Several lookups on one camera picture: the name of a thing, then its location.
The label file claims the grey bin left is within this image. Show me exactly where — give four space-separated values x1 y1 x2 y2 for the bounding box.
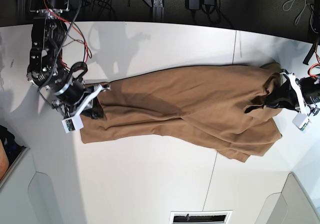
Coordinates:
0 148 57 224

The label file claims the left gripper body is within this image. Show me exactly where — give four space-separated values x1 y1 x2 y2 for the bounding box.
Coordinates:
280 69 320 116

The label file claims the white floor vent grille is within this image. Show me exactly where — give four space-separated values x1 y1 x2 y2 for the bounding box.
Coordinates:
169 210 233 224

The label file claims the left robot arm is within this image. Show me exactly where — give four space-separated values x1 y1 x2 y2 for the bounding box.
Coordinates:
264 36 320 117

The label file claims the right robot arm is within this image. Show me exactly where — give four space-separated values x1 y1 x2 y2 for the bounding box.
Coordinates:
26 0 104 120

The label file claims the aluminium frame post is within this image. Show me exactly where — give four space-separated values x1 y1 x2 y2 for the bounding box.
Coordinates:
152 0 165 23

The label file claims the grey bin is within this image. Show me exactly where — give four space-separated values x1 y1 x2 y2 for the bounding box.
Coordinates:
255 172 320 224
0 148 57 224

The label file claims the grey coiled cable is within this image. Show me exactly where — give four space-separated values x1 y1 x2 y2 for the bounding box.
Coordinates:
281 0 313 27

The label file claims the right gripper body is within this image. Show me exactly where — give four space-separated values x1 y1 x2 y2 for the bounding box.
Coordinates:
51 81 111 118

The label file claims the grey bin right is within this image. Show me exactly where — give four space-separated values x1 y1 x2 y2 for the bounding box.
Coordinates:
255 172 320 224

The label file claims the brown t-shirt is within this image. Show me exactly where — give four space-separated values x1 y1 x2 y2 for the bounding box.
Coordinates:
80 62 282 162

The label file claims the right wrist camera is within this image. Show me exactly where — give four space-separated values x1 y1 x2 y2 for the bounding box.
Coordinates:
61 115 84 134

